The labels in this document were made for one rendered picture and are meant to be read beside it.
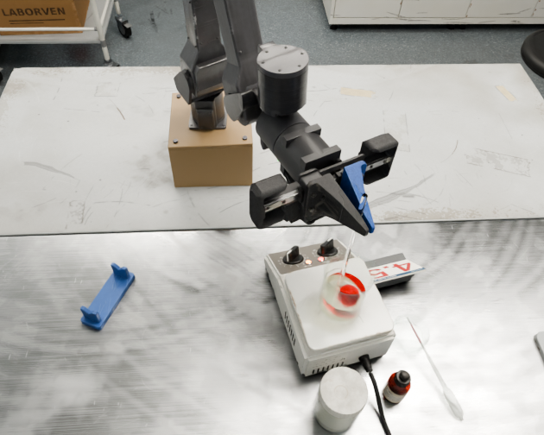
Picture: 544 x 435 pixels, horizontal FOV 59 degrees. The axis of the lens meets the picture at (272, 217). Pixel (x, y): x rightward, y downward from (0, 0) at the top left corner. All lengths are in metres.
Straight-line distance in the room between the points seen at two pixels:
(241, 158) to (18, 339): 0.44
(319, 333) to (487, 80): 0.83
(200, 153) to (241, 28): 0.29
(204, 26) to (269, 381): 0.50
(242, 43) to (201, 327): 0.40
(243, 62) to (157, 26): 2.58
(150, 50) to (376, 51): 1.29
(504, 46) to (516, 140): 2.27
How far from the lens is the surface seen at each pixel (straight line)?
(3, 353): 0.80
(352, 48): 3.03
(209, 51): 0.76
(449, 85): 1.23
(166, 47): 3.00
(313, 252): 0.76
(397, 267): 0.80
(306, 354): 0.65
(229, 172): 0.87
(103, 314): 0.77
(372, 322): 0.66
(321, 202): 0.55
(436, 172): 1.00
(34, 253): 0.88
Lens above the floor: 1.56
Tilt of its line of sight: 51 degrees down
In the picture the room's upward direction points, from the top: 4 degrees clockwise
